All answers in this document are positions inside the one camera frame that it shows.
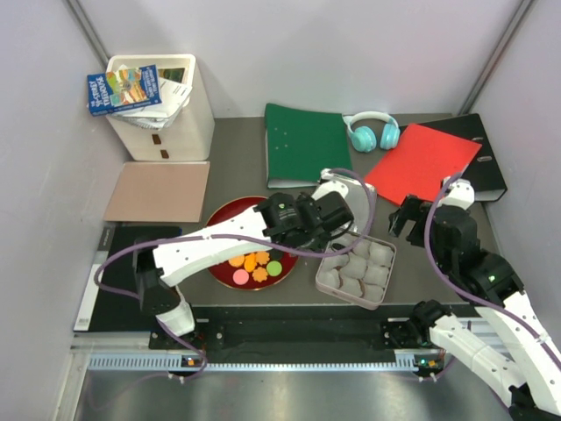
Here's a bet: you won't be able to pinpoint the orange flower cookie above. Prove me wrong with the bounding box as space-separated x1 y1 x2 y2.
252 267 268 282
255 251 270 266

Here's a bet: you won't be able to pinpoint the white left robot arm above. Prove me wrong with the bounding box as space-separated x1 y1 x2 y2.
133 169 359 348

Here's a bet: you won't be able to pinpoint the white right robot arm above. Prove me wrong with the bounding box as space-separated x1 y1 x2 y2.
388 175 560 420

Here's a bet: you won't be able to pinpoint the silver tin lid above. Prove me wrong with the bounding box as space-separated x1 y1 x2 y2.
335 175 370 233

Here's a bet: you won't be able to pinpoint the red folder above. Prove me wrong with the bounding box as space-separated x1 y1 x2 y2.
365 124 481 205

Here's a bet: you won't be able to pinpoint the green round cookie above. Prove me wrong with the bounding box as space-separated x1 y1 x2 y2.
266 260 283 277

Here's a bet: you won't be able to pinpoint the pink cookie tin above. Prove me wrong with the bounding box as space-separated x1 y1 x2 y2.
316 232 396 310

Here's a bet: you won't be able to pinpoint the orange fish cookie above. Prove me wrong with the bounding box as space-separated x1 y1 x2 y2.
244 253 258 273

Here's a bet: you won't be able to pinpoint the teal headphones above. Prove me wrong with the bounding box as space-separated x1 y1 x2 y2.
342 111 401 153

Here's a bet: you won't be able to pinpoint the orange round cookie lower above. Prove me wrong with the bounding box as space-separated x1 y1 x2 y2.
228 255 245 268

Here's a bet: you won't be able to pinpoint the pink round cookie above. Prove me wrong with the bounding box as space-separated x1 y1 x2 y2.
232 269 250 286

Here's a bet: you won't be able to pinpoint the red round lacquer tray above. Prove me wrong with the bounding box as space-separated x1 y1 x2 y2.
206 196 298 290

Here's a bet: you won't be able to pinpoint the white storage bin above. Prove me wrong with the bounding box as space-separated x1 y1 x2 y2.
106 54 215 161

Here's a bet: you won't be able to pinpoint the white papers in bin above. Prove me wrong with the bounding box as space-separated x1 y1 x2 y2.
111 68 192 131

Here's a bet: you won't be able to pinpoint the blue treehouse book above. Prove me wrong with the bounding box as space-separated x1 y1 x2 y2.
87 65 162 117

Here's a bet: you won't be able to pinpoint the green ring binder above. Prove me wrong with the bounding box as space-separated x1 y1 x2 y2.
264 103 352 189

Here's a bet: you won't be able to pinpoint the black ring binder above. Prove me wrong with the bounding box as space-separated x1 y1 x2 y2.
398 114 508 202

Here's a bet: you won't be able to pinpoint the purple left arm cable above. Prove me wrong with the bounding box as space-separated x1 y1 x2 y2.
94 168 379 379

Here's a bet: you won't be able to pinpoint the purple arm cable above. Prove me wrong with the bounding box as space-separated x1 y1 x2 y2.
94 168 379 379
423 172 561 374

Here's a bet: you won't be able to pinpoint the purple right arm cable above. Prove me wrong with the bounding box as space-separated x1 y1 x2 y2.
423 172 561 374

